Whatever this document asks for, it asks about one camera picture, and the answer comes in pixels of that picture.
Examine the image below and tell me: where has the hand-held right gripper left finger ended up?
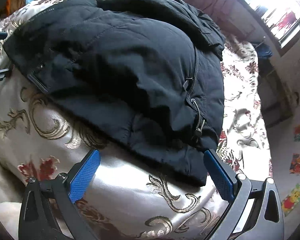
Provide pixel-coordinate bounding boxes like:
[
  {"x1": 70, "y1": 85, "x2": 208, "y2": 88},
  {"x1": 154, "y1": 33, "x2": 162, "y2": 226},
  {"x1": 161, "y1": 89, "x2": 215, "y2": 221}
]
[{"x1": 18, "y1": 149, "x2": 102, "y2": 240}]

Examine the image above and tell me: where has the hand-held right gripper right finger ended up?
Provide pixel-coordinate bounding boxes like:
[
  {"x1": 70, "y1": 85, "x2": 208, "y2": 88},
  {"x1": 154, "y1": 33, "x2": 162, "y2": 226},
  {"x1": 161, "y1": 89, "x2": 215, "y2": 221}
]
[{"x1": 203, "y1": 149, "x2": 285, "y2": 240}]

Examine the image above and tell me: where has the black padded jacket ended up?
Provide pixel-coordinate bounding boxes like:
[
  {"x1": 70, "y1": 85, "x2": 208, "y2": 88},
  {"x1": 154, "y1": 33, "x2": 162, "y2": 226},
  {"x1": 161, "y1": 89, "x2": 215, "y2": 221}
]
[{"x1": 2, "y1": 0, "x2": 225, "y2": 187}]

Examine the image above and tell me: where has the floral satin bed blanket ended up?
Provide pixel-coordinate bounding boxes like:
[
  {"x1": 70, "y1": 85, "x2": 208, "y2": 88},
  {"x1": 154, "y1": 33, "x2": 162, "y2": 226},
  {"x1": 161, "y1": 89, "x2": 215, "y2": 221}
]
[{"x1": 0, "y1": 0, "x2": 273, "y2": 240}]

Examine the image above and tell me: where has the dark wooden table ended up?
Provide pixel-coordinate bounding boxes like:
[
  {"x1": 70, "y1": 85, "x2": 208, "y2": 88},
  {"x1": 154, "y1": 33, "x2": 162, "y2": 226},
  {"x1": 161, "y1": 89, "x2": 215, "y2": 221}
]
[{"x1": 259, "y1": 59, "x2": 300, "y2": 128}]

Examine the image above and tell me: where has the blue bag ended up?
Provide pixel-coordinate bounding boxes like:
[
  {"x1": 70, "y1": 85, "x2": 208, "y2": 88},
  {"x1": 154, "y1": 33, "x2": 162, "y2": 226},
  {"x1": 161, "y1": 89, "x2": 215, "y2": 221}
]
[{"x1": 256, "y1": 41, "x2": 273, "y2": 59}]

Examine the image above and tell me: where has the red hanging cloth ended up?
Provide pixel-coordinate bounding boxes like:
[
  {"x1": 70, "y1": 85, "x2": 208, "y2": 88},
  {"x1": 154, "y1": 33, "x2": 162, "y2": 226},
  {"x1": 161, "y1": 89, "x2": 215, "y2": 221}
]
[{"x1": 275, "y1": 9, "x2": 297, "y2": 32}]

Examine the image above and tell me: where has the window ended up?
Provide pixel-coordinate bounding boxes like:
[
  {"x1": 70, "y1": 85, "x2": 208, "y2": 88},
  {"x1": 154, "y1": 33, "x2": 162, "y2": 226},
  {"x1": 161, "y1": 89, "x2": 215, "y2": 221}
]
[{"x1": 239, "y1": 0, "x2": 300, "y2": 54}]

